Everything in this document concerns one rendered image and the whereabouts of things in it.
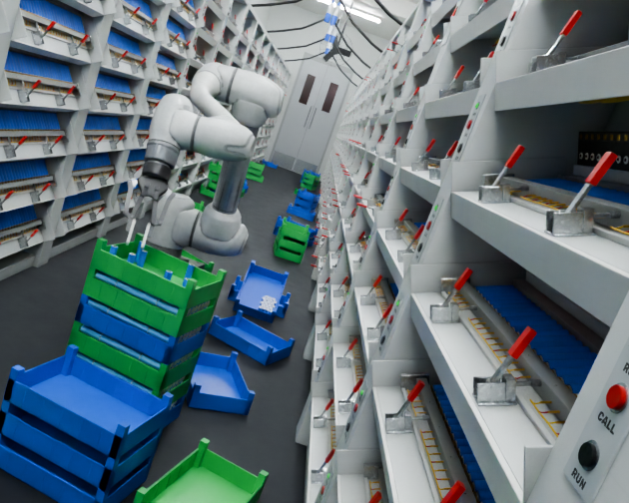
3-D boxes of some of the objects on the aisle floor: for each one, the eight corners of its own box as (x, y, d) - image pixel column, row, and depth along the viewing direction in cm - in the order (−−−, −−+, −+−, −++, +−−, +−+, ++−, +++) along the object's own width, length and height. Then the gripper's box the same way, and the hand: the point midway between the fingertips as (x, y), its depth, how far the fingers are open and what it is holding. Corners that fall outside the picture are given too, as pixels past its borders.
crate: (272, 323, 284) (276, 312, 279) (232, 309, 283) (236, 298, 278) (285, 283, 307) (289, 272, 302) (248, 270, 306) (252, 259, 301)
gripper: (185, 178, 170) (163, 256, 164) (128, 160, 165) (103, 240, 160) (189, 171, 163) (166, 252, 157) (129, 152, 158) (103, 236, 153)
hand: (138, 235), depth 159 cm, fingers open, 3 cm apart
